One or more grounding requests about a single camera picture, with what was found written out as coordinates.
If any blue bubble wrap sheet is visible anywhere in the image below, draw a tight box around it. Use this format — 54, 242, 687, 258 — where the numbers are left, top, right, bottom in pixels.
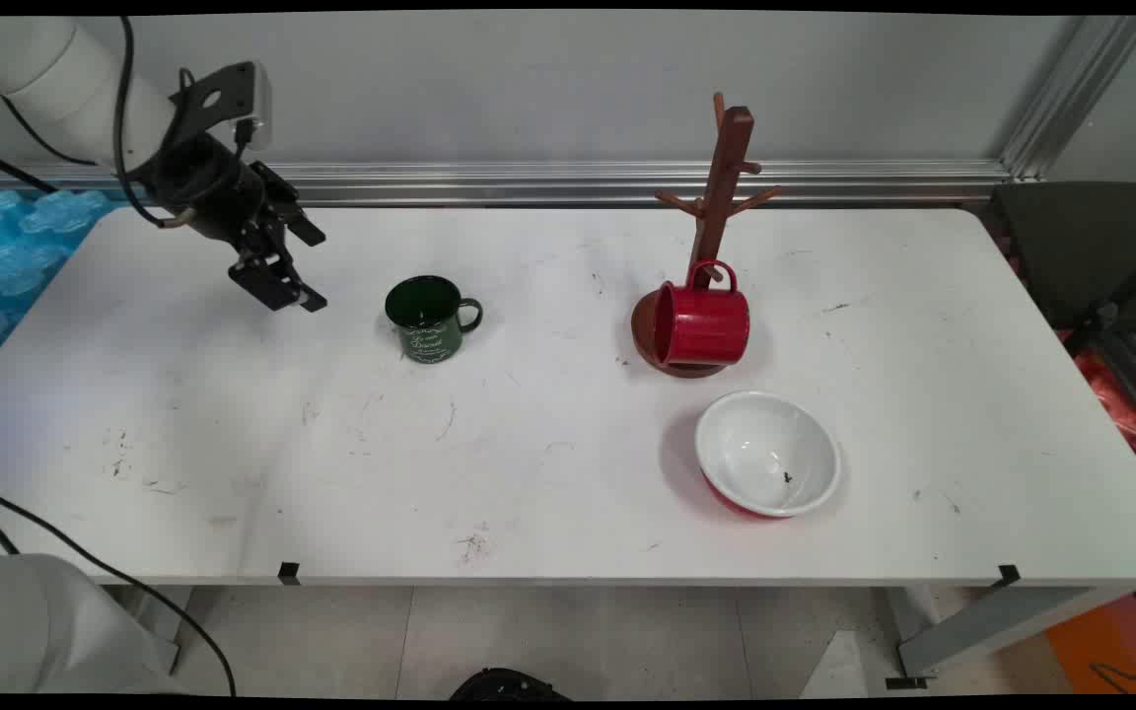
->
0, 189, 120, 384

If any horizontal aluminium frame rail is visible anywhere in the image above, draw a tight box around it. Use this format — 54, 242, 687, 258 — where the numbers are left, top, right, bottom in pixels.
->
0, 161, 1013, 206

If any brown wooden mug tree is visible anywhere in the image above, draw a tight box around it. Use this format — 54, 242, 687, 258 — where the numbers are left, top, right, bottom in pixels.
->
630, 92, 786, 379

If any white bowl red outside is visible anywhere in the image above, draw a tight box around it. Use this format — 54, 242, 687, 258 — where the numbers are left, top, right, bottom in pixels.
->
694, 390, 841, 521

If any orange floor mat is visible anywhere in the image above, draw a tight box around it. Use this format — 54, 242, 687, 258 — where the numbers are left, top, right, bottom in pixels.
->
1046, 589, 1136, 694

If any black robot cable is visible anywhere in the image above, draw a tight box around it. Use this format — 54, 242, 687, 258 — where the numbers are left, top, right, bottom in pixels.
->
0, 17, 253, 696

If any red enamel mug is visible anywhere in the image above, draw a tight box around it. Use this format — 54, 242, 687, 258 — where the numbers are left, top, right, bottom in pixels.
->
654, 258, 751, 368

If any diagonal aluminium frame rail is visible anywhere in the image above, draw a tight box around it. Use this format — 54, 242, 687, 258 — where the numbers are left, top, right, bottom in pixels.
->
1000, 15, 1136, 180

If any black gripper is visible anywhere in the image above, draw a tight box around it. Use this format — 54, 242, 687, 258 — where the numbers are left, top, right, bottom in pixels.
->
141, 133, 328, 314

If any grey table leg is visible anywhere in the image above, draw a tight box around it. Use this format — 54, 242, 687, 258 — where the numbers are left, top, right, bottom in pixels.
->
888, 587, 1136, 681

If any red plastic bag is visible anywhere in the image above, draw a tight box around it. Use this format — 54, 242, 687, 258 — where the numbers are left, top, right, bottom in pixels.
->
1071, 350, 1136, 455

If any dark green enamel mug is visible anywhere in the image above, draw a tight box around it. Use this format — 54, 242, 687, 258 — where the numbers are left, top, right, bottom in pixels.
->
385, 275, 483, 365

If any black round floor object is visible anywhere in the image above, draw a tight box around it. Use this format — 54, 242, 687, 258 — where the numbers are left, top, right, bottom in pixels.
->
450, 668, 569, 701

